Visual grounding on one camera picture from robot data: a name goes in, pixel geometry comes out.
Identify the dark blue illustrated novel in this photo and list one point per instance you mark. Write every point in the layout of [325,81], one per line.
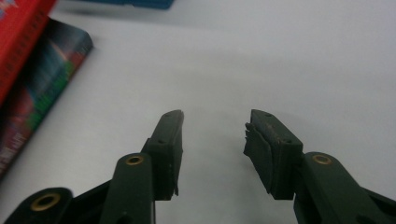
[46,81]

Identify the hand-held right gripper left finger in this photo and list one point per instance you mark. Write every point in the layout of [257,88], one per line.
[165,161]

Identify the red hardcover book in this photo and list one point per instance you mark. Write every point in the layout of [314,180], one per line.
[18,37]

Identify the blue plastic file rack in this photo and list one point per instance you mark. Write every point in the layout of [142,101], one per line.
[146,3]

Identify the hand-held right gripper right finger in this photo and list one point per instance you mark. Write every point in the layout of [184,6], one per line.
[280,161]

